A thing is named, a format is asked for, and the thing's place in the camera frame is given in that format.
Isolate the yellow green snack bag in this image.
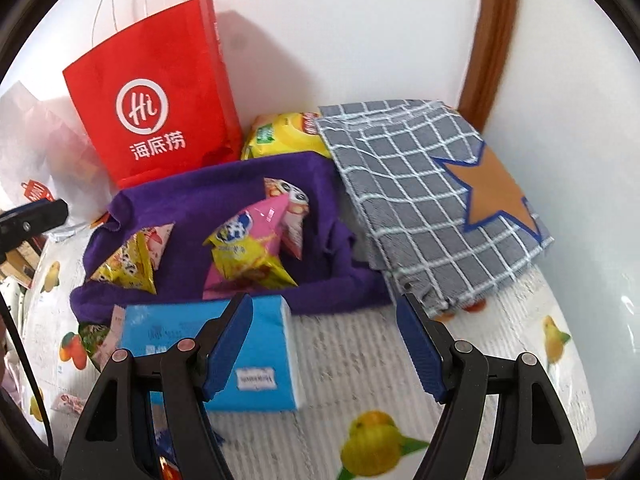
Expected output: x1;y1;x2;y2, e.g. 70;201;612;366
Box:
241;111;333;161

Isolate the blue tissue pack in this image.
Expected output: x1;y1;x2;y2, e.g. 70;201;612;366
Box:
120;295;307;411

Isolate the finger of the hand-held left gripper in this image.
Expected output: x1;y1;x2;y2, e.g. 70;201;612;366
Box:
0;199;68;253

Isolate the yellow pink snack packet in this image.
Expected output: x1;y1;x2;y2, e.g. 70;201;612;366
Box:
202;195;299;301

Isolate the grey checked cloth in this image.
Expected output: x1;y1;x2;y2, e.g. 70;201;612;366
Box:
317;99;556;318

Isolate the yellow triangular snack packet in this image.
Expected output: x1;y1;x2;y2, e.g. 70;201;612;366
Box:
90;235;157;295

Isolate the pale pink snack packet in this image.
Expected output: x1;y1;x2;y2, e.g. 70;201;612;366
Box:
107;305;127;363

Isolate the black cable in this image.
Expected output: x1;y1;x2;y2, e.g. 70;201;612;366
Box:
0;290;57;461

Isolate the fruit-print tablecloth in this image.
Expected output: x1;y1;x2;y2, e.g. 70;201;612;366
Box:
17;210;598;480

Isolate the white plastic bag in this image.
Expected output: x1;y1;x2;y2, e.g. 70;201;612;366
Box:
0;80;121;236

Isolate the red paper bag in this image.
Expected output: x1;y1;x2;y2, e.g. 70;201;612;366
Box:
62;0;241;190

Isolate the panda print snack packet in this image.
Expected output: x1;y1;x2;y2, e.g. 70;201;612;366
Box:
264;177;310;261

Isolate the purple towel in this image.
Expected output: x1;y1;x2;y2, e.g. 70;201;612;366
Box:
69;152;393;323

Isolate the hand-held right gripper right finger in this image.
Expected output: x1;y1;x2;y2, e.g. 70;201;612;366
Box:
396;292;586;480

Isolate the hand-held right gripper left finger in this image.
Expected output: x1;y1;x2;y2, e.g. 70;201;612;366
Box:
60;292;256;480

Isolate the brown door frame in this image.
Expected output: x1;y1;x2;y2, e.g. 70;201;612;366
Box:
457;0;523;128

